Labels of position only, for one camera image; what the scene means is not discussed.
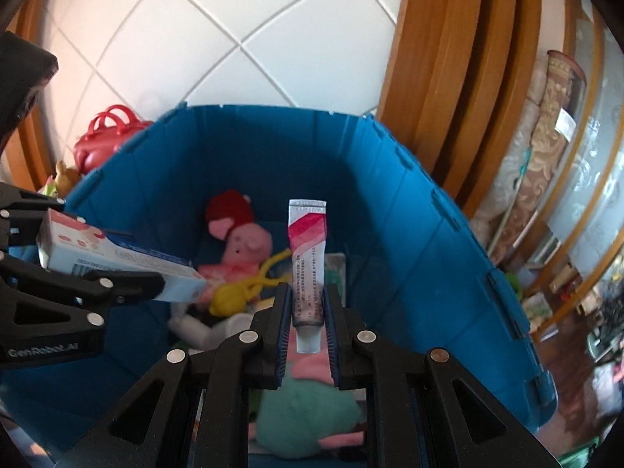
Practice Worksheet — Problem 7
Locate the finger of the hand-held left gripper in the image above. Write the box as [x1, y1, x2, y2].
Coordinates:
[0, 253, 165, 338]
[0, 183, 66, 254]

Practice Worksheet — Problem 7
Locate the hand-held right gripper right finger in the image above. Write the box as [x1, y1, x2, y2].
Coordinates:
[322, 284, 561, 468]

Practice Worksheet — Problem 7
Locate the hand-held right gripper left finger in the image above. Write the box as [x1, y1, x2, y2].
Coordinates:
[53, 283, 293, 468]

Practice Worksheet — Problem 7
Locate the yellow plastic snowball clip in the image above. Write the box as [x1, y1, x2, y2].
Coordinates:
[209, 248, 293, 317]

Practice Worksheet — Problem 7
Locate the white and blue carton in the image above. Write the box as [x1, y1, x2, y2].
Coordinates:
[36, 209, 208, 303]

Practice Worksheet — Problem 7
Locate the red and white ointment tube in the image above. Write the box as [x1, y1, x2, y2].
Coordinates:
[287, 199, 327, 354]

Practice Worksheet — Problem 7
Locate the blue storage bin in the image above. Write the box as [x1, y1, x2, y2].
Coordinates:
[0, 102, 559, 468]

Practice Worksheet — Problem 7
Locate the brown teddy bear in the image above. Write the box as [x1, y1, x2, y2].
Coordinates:
[53, 160, 81, 196]

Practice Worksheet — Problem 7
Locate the teal plush toy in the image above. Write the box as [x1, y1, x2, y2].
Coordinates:
[256, 356, 364, 456]

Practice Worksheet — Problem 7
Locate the white plastic bottle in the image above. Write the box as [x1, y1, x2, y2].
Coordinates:
[168, 312, 254, 352]

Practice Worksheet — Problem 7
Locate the pink pig plush toy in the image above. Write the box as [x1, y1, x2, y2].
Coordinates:
[197, 191, 274, 303]

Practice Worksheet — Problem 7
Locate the red toy handbag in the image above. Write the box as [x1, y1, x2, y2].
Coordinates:
[73, 105, 154, 176]

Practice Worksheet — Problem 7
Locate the rolled patterned carpet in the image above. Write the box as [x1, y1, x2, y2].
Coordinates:
[470, 51, 588, 264]

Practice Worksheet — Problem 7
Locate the wooden framed glass door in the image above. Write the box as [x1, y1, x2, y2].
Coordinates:
[536, 0, 624, 303]

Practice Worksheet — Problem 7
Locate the curved wooden frame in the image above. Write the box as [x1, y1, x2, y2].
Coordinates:
[10, 0, 54, 191]

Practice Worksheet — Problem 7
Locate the wooden door frame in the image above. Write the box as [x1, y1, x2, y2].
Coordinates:
[375, 0, 542, 210]

